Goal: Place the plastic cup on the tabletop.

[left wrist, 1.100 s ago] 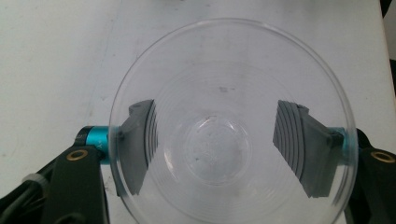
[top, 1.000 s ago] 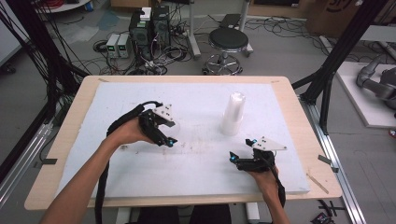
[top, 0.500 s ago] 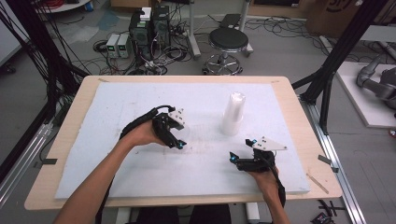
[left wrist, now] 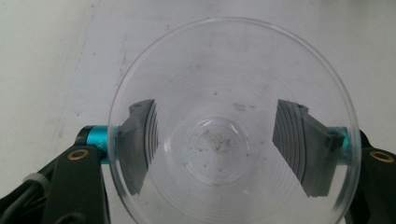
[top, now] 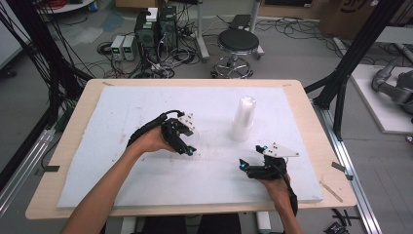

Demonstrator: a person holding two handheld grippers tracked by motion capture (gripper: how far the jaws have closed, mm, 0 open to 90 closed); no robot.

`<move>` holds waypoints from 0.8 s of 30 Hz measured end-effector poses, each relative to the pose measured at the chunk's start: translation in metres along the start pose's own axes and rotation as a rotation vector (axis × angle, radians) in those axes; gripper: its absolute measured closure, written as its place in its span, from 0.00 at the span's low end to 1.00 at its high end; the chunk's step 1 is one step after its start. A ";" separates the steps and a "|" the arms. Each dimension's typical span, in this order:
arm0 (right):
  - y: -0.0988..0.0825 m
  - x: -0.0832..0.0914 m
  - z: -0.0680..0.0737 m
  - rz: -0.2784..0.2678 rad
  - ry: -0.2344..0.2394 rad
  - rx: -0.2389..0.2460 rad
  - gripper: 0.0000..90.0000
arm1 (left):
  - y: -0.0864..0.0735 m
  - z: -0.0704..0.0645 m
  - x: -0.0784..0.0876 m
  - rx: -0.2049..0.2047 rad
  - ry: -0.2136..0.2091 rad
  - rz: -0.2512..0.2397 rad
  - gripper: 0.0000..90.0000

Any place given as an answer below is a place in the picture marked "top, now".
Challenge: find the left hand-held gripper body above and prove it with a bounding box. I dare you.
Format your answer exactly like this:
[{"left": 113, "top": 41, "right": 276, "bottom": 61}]
[{"left": 161, "top": 112, "right": 196, "bottom": 152}]

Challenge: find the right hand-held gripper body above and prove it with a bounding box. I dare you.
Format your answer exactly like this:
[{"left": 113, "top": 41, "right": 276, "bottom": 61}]
[{"left": 246, "top": 141, "right": 300, "bottom": 179}]

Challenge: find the stack of white plastic cups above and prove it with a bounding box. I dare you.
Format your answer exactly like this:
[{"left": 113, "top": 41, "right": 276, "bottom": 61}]
[{"left": 230, "top": 96, "right": 257, "bottom": 143}]

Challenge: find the person's left hand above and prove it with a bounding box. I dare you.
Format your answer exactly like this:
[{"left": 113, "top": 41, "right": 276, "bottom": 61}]
[{"left": 137, "top": 126, "right": 178, "bottom": 154}]

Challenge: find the person's right hand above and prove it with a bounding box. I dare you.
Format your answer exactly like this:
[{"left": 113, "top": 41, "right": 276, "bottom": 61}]
[{"left": 258, "top": 175, "right": 293, "bottom": 213}]

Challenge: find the white foam mat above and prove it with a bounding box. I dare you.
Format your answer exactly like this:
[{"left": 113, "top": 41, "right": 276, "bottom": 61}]
[{"left": 56, "top": 86, "right": 324, "bottom": 209}]

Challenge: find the grey tape strip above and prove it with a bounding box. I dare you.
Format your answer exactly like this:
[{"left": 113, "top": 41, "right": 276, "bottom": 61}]
[{"left": 331, "top": 161, "right": 355, "bottom": 181}]

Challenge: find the grey bench power supply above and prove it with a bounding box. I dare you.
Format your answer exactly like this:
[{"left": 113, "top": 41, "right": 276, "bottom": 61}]
[
  {"left": 110, "top": 34, "right": 127, "bottom": 61},
  {"left": 122, "top": 34, "right": 137, "bottom": 61}
]

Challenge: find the black computer tower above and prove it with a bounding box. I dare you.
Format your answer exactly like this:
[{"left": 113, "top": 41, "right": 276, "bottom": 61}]
[
  {"left": 159, "top": 4, "right": 179, "bottom": 51},
  {"left": 134, "top": 11, "right": 161, "bottom": 63}
]

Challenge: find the white metal table leg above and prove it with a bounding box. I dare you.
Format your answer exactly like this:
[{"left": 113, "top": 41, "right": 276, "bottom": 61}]
[
  {"left": 194, "top": 0, "right": 210, "bottom": 62},
  {"left": 248, "top": 0, "right": 265, "bottom": 60}
]

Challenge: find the black round stool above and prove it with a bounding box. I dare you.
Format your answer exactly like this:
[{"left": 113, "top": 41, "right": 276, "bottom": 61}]
[{"left": 212, "top": 28, "right": 261, "bottom": 79}]

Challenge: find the light wooden table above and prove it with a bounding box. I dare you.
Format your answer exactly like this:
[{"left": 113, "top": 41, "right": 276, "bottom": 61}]
[{"left": 24, "top": 78, "right": 357, "bottom": 220}]

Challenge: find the small white box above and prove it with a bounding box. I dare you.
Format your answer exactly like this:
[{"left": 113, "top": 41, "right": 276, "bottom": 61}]
[{"left": 145, "top": 7, "right": 160, "bottom": 22}]

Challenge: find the white floor board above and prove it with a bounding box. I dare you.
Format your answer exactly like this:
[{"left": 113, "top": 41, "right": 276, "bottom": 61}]
[{"left": 350, "top": 63, "right": 413, "bottom": 136}]

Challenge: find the printed cardboard box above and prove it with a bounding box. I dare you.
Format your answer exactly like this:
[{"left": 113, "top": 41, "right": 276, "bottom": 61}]
[{"left": 319, "top": 0, "right": 388, "bottom": 40}]

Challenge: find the black sleeved gripper cable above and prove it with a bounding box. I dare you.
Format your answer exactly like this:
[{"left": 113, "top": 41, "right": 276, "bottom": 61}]
[
  {"left": 274, "top": 162, "right": 299, "bottom": 217},
  {"left": 126, "top": 109, "right": 185, "bottom": 147}
]

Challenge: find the aluminium floor rail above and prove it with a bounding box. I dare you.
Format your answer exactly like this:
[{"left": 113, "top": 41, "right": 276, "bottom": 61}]
[
  {"left": 312, "top": 99, "right": 384, "bottom": 234},
  {"left": 0, "top": 126, "right": 56, "bottom": 216}
]

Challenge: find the black metal frame stand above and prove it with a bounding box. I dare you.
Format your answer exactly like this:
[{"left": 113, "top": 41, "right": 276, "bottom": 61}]
[
  {"left": 0, "top": 0, "right": 94, "bottom": 101},
  {"left": 305, "top": 0, "right": 408, "bottom": 141}
]

